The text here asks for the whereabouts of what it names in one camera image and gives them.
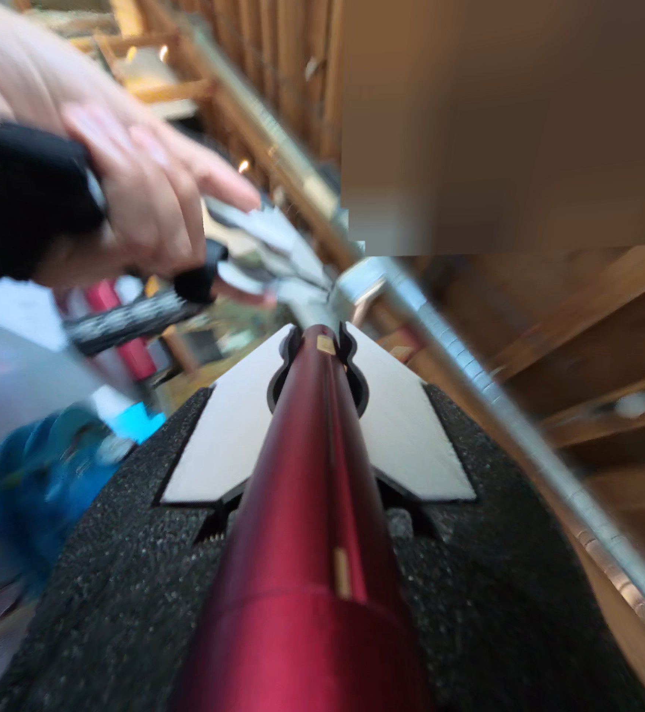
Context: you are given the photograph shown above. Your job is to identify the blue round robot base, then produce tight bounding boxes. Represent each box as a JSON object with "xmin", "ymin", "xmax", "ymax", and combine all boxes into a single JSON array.
[{"xmin": 0, "ymin": 403, "xmax": 167, "ymax": 585}]

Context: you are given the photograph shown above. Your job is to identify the person's left forearm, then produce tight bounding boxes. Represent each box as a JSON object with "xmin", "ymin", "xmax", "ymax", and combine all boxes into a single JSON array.
[{"xmin": 0, "ymin": 0, "xmax": 134, "ymax": 145}]

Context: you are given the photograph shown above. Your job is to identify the silver air duct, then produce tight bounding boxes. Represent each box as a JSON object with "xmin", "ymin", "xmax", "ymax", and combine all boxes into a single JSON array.
[{"xmin": 186, "ymin": 22, "xmax": 645, "ymax": 635}]

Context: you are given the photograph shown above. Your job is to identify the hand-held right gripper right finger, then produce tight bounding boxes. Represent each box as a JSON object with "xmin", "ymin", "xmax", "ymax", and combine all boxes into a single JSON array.
[{"xmin": 338, "ymin": 320, "xmax": 478, "ymax": 515}]

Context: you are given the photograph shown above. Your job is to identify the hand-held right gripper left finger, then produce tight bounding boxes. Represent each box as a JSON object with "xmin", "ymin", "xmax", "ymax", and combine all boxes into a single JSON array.
[{"xmin": 158, "ymin": 324, "xmax": 302, "ymax": 507}]

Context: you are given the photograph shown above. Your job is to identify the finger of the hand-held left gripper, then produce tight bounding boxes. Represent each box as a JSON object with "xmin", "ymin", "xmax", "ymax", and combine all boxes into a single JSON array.
[
  {"xmin": 217, "ymin": 260, "xmax": 339, "ymax": 329},
  {"xmin": 207, "ymin": 197, "xmax": 334, "ymax": 284}
]

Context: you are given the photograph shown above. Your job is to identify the person's left hand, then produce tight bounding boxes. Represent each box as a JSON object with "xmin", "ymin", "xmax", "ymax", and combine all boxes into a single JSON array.
[{"xmin": 60, "ymin": 105, "xmax": 262, "ymax": 276}]

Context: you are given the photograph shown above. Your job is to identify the red metal cylinder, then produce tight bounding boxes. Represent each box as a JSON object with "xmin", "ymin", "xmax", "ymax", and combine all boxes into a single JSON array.
[{"xmin": 86, "ymin": 281, "xmax": 157, "ymax": 382}]

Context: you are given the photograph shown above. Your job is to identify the black perforated cylinder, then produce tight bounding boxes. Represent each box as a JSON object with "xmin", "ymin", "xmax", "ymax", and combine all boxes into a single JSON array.
[{"xmin": 63, "ymin": 289, "xmax": 207, "ymax": 357}]

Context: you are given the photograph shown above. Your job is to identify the red electric screwdriver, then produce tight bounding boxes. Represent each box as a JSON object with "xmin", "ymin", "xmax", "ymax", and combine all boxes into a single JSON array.
[{"xmin": 175, "ymin": 324, "xmax": 434, "ymax": 712}]

